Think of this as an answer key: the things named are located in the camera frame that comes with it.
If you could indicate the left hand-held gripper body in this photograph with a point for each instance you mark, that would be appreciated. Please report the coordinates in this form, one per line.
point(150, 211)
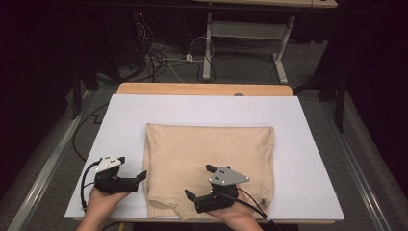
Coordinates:
point(110, 183)

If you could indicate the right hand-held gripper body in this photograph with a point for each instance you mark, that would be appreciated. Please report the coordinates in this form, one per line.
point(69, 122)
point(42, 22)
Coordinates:
point(218, 195)

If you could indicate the beige knit sweater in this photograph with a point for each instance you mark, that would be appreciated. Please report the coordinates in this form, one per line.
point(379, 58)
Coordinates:
point(208, 150)

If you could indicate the person's left hand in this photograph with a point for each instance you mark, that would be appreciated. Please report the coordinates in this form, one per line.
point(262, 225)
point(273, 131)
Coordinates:
point(99, 208)

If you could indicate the person's right hand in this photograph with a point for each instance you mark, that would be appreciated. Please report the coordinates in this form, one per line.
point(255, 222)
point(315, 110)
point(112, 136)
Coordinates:
point(239, 216)

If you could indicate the black metal stand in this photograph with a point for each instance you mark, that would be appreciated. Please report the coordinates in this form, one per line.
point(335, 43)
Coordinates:
point(77, 89)
point(340, 102)

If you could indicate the white board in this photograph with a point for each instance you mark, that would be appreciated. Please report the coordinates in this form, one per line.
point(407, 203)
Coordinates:
point(304, 144)

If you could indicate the white power adapter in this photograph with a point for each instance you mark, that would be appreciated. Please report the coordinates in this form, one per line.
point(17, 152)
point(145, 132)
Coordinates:
point(189, 57)

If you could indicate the beige desk top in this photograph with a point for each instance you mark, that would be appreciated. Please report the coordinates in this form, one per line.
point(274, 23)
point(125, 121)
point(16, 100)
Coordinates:
point(263, 2)

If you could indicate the metal floor rail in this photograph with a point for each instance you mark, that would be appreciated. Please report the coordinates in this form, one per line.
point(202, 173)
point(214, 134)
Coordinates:
point(356, 166)
point(48, 163)

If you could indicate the white metal desk frame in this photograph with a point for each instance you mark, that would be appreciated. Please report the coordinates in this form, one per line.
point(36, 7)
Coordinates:
point(247, 30)

